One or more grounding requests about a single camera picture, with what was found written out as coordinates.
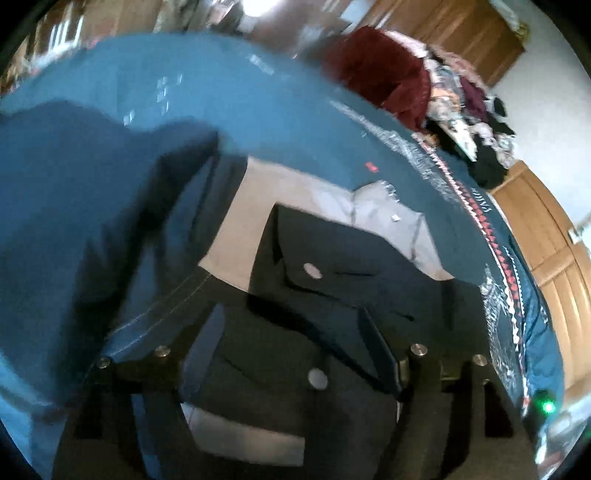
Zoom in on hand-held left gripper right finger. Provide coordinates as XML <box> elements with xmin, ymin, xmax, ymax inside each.
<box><xmin>360</xmin><ymin>308</ymin><xmax>540</xmax><ymax>480</ymax></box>

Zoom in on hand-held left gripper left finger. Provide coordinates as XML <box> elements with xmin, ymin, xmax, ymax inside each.
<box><xmin>50</xmin><ymin>345</ymin><xmax>185</xmax><ymax>480</ymax></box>

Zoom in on black and grey jacket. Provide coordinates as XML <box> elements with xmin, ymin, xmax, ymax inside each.
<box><xmin>0</xmin><ymin>102</ymin><xmax>462</xmax><ymax>480</ymax></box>

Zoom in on pile of mixed clothes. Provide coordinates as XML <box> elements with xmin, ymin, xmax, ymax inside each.
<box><xmin>416</xmin><ymin>41</ymin><xmax>522</xmax><ymax>191</ymax></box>

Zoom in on wooden headboard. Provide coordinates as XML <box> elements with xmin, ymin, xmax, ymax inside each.
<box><xmin>486</xmin><ymin>159</ymin><xmax>591</xmax><ymax>398</ymax></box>

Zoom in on teal printed bed sheet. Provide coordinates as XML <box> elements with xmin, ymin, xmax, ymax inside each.
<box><xmin>0</xmin><ymin>32</ymin><xmax>568</xmax><ymax>480</ymax></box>

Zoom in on maroon knit sweater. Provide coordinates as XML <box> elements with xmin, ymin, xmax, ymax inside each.
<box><xmin>322</xmin><ymin>25</ymin><xmax>434</xmax><ymax>134</ymax></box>

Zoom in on wooden wardrobe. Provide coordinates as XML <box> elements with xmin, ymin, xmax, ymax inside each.
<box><xmin>360</xmin><ymin>0</ymin><xmax>528</xmax><ymax>89</ymax></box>

